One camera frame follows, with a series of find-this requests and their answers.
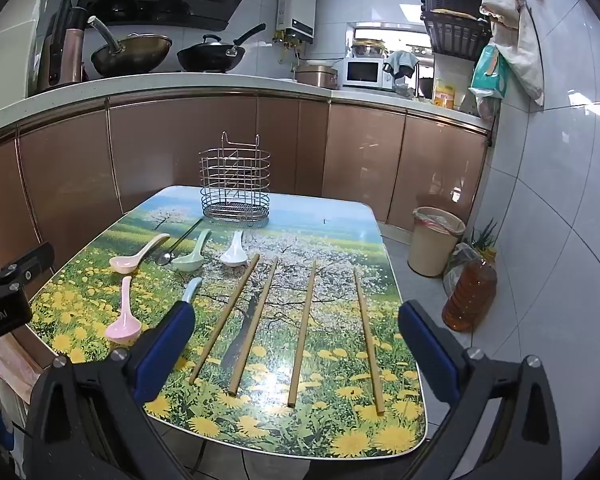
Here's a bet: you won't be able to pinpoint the white plastic soup spoon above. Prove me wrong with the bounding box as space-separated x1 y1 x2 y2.
220 230 248 267

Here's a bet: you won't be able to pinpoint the white gas water heater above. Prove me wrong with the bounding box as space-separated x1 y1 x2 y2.
275 0 317 41

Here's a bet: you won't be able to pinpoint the white kitchen countertop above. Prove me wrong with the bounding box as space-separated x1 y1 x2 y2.
0 72 493 141

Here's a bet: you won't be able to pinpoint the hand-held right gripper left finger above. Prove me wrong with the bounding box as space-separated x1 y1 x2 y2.
25 301 201 480

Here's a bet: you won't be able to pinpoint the white cloth bag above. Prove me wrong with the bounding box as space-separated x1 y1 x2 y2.
481 0 545 106

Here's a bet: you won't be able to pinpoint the amber oil bottle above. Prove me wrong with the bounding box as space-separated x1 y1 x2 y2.
441 247 498 333

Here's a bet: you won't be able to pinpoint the copper rice cooker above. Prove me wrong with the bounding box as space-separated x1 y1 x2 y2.
294 62 338 88

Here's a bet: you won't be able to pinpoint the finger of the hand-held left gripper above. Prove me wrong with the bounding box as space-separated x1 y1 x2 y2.
0 242 56 293

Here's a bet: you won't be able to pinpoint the white microwave oven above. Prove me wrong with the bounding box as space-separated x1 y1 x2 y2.
341 56 396 92

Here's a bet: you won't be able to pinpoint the grey blue cloth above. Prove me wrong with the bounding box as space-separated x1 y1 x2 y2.
382 51 421 80

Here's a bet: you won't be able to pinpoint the beige trash bin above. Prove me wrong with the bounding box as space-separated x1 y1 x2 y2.
407 206 467 278

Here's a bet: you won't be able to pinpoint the steel pot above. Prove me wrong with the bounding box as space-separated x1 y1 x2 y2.
351 40 386 59

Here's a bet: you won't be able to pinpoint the black wall rack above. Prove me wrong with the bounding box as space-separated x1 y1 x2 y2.
419 0 493 56

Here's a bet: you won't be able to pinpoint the long metal spoon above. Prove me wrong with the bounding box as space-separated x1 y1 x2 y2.
155 217 206 267

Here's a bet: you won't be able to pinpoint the metal wire utensil basket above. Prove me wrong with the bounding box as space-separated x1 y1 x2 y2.
199 131 272 228

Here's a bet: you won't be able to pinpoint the green plastic soup spoon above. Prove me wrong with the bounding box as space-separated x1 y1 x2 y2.
171 229 212 272

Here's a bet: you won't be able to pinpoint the yellow cooking oil bottle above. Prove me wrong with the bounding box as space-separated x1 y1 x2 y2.
432 77 456 108

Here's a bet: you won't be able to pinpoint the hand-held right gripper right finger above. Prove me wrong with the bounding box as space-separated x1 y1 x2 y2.
397 300 563 480

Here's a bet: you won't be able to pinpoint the brass wok with steel handle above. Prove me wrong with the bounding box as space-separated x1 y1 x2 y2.
86 15 173 78

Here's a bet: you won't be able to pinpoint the blue plastic soup spoon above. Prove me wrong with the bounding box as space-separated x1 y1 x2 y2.
180 277 203 307

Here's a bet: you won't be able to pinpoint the teal paper packet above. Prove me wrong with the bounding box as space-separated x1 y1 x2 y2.
469 44 508 106

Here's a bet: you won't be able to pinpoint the black wok with lid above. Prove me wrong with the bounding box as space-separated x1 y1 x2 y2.
176 22 267 73

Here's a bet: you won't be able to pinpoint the copper base cabinets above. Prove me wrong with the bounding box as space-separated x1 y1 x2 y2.
0 92 492 281

